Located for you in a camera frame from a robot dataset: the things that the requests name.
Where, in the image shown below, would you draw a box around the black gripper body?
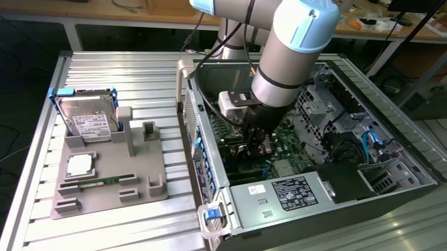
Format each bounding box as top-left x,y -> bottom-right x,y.
242,103 -> 292,131

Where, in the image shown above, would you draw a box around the black graphics card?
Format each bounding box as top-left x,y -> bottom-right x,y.
226,145 -> 272,163

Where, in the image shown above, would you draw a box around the black RAM stick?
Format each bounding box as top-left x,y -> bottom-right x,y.
220,137 -> 245,147

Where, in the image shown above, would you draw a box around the green motherboard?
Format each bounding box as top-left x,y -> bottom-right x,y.
204,104 -> 313,184

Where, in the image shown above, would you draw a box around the silver chipset heatsink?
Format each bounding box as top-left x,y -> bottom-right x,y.
273,159 -> 301,176

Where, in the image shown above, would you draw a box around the perforated metal drive cage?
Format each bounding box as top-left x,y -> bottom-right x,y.
294,85 -> 349,129

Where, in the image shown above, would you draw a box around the grey power supply unit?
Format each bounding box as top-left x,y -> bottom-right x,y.
228,174 -> 336,228

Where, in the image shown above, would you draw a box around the blue case latch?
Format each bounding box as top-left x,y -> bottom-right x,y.
202,209 -> 220,222

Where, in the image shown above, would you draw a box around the open black PC case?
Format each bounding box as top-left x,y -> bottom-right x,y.
174,59 -> 447,251

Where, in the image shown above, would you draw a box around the grey plastic parts rack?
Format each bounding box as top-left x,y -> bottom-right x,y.
50,106 -> 170,220

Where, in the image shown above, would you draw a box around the orange and white small box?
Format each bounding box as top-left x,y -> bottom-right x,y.
348,18 -> 377,31

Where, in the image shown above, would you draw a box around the green RAM stick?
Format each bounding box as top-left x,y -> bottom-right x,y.
74,175 -> 135,188

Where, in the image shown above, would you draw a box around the dark grey machine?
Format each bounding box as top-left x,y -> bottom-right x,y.
400,83 -> 447,121

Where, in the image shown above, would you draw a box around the hard disk with blue caddy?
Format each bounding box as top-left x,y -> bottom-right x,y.
46,86 -> 121,143

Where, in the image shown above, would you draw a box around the silver CPU chip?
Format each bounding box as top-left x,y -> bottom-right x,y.
66,156 -> 94,176

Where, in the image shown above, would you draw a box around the black slanted pole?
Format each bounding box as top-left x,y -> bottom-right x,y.
396,0 -> 437,105

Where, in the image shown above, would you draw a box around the black monitor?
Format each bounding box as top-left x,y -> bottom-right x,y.
386,0 -> 447,27

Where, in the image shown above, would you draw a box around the wooden workbench white legs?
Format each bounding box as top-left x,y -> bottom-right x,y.
0,0 -> 447,76

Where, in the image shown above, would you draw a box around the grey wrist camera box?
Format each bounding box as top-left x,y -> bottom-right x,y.
217,90 -> 258,123

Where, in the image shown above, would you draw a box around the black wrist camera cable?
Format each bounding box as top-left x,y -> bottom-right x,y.
193,0 -> 257,126

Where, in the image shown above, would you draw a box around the blue disk wire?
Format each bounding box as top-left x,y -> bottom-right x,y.
361,130 -> 381,164

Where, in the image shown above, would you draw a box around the black cable with metal plug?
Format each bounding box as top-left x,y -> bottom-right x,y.
180,13 -> 205,54

